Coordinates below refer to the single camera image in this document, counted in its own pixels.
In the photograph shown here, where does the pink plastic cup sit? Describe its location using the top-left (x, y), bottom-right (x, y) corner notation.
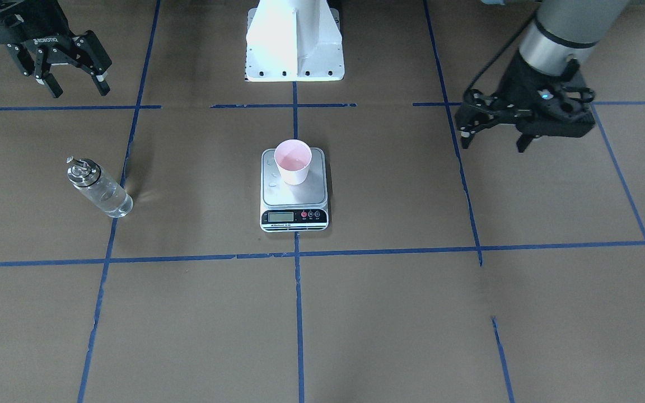
top-left (274, 139), bottom-right (312, 185)

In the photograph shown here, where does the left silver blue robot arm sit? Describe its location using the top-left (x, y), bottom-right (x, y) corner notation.
top-left (455, 1), bottom-right (629, 153)

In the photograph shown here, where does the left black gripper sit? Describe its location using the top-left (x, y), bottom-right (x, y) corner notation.
top-left (455, 53), bottom-right (580, 153)

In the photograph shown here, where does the clear glass sauce bottle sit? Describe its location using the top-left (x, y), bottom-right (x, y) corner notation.
top-left (66, 156), bottom-right (134, 218)

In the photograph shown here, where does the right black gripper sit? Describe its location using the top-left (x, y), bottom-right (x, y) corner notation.
top-left (0, 1), bottom-right (113, 99)

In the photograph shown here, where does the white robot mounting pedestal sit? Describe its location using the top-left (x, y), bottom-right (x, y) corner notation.
top-left (244, 1), bottom-right (345, 82)

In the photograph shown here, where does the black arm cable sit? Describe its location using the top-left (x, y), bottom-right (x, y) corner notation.
top-left (465, 22), bottom-right (530, 107)

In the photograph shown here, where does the grey digital kitchen scale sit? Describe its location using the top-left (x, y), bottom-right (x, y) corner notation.
top-left (259, 147), bottom-right (330, 233)

